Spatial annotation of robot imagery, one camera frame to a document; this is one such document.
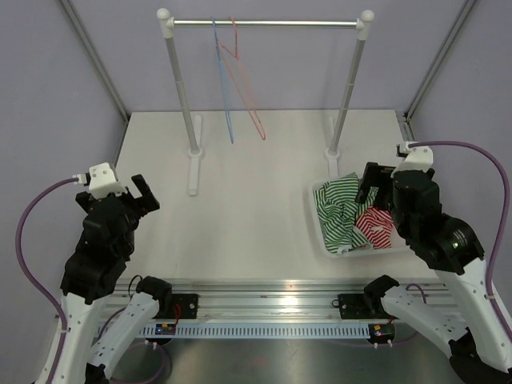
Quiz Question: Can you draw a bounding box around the red striped tank top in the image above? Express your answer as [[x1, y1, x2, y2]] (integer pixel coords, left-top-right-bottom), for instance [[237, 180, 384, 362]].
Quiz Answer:
[[355, 206, 394, 250]]

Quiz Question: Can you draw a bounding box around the green striped tank top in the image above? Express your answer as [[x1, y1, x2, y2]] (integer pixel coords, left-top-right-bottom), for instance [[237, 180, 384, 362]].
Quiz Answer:
[[311, 173, 378, 258]]

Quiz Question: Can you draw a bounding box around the pink wire hanger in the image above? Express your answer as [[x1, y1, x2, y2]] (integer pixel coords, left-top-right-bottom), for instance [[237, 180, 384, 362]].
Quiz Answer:
[[218, 17, 266, 141]]

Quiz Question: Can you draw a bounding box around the blue wire hanger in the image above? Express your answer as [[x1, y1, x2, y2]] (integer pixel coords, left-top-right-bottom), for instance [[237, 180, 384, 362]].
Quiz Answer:
[[210, 17, 234, 144]]

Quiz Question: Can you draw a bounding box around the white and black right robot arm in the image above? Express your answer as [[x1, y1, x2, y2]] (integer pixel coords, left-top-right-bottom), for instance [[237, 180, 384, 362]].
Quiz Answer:
[[356, 162, 511, 383]]

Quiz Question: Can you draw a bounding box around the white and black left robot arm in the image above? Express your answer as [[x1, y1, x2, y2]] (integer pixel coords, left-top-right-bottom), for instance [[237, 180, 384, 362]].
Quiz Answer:
[[37, 166, 173, 383]]

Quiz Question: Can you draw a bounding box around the white plastic basket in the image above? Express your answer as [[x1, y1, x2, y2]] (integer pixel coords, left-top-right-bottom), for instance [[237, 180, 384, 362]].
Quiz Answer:
[[308, 178, 410, 258]]

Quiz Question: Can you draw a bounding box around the white and silver clothes rack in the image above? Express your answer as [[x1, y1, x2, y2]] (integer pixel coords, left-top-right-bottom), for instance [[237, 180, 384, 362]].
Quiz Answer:
[[157, 8, 374, 196]]

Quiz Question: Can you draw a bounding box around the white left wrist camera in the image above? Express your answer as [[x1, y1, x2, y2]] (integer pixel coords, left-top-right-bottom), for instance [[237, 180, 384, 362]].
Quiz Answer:
[[74, 162, 127, 200]]

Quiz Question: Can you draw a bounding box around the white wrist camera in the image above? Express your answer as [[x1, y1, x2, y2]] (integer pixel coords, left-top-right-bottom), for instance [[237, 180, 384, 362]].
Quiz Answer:
[[391, 142, 434, 178], [74, 162, 127, 200]]

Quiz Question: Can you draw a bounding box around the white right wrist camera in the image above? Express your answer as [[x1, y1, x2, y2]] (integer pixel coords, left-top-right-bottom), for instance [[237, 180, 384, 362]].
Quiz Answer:
[[391, 142, 434, 178]]

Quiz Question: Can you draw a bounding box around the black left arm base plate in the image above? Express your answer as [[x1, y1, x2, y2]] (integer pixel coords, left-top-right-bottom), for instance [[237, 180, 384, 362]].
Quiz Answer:
[[154, 294, 199, 320]]

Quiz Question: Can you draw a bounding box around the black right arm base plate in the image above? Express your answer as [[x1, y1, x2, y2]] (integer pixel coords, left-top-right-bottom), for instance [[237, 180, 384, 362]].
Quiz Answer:
[[331, 294, 390, 320]]

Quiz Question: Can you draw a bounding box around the aluminium mounting rail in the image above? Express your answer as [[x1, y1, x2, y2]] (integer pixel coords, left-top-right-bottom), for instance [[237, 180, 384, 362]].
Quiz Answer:
[[53, 278, 489, 323]]

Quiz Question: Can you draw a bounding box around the white slotted cable duct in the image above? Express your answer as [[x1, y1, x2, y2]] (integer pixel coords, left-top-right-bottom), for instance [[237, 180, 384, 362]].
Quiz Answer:
[[136, 322, 370, 339]]

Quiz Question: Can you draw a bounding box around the left aluminium frame post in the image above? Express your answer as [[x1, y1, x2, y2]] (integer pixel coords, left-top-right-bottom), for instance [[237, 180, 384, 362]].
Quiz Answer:
[[56, 0, 131, 121]]

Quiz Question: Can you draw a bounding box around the aluminium frame post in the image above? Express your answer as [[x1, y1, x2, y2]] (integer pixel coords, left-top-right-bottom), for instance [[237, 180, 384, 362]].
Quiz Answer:
[[404, 0, 479, 123], [56, 0, 131, 121]]

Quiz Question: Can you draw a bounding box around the right aluminium frame post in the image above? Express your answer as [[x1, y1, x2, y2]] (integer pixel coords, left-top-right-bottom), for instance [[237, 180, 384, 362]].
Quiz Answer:
[[404, 0, 479, 123]]

